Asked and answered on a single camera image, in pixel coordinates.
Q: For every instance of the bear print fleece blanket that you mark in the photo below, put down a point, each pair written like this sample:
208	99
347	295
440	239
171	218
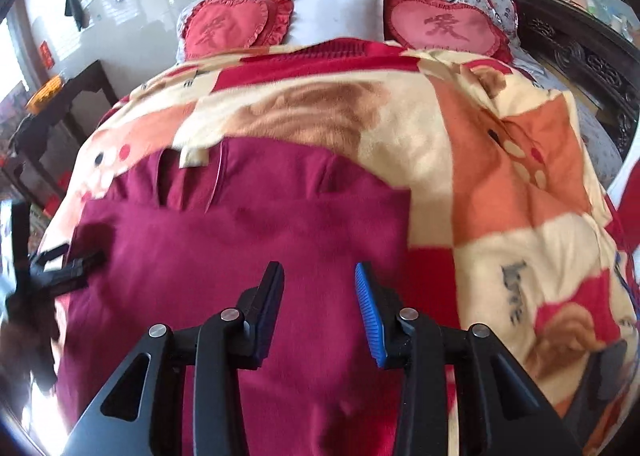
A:
508	223

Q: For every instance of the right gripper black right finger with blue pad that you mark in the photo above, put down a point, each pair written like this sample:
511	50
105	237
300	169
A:
500	410

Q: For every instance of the orange object on table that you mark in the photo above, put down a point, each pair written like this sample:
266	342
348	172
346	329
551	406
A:
44	95

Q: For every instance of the dark wooden side table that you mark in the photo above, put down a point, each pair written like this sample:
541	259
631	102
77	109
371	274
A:
30	142

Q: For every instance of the dark carved wooden headboard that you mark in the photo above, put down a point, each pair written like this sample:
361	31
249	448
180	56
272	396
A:
592	56

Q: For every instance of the maroon knit garment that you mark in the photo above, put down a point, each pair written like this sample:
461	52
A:
181	244

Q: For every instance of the red heart pillow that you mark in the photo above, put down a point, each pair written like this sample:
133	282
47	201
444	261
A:
441	24
213	26

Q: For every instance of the left red heart pillow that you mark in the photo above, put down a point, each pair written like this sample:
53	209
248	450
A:
213	26

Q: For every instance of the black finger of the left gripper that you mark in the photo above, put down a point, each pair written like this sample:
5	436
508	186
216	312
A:
54	283

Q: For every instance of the white rectangular pillow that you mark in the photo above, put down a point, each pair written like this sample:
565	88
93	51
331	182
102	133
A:
315	21

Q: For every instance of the right red heart pillow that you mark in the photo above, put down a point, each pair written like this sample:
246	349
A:
441	24

